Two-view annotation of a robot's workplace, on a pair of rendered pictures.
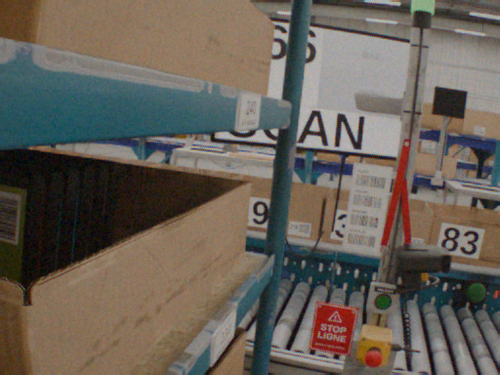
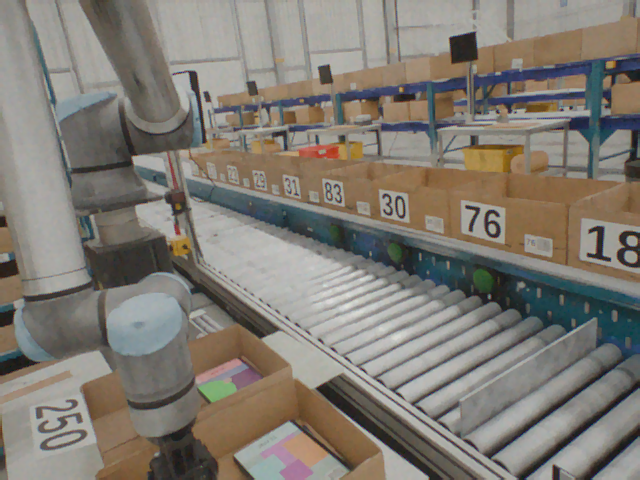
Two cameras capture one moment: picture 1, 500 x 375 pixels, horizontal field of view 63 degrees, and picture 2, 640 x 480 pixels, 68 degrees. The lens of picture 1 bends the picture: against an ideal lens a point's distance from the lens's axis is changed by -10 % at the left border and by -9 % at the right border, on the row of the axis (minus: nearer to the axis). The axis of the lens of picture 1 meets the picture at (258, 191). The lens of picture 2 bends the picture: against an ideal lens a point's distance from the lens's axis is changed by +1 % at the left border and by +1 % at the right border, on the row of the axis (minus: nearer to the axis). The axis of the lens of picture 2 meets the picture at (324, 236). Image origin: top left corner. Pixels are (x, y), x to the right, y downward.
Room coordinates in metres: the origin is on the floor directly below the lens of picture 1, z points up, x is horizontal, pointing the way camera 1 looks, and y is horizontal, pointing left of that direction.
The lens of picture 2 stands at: (-0.03, -2.15, 1.39)
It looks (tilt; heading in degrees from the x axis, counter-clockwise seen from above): 17 degrees down; 46
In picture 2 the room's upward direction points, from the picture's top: 7 degrees counter-clockwise
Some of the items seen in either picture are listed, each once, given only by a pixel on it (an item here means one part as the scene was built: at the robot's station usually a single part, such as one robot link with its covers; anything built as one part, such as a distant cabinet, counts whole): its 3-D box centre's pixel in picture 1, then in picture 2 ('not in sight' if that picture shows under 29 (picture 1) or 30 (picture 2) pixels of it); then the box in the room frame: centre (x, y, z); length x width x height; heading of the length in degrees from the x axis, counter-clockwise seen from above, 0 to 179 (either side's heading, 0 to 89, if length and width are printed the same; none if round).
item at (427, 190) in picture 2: not in sight; (436, 198); (1.48, -1.23, 0.96); 0.39 x 0.29 x 0.17; 77
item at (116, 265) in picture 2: not in sight; (138, 291); (0.47, -0.86, 0.91); 0.26 x 0.26 x 0.33; 80
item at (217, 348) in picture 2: not in sight; (189, 394); (0.36, -1.27, 0.80); 0.38 x 0.28 x 0.10; 168
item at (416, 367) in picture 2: not in sight; (454, 348); (0.93, -1.59, 0.72); 0.52 x 0.05 x 0.05; 167
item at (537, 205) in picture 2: not in sight; (531, 213); (1.39, -1.61, 0.96); 0.39 x 0.29 x 0.17; 77
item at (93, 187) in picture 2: not in sight; (107, 181); (0.46, -0.85, 1.24); 0.19 x 0.19 x 0.10
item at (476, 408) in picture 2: not in sight; (535, 373); (0.87, -1.81, 0.76); 0.46 x 0.01 x 0.09; 167
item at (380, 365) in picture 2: not in sight; (435, 339); (0.94, -1.53, 0.72); 0.52 x 0.05 x 0.05; 167
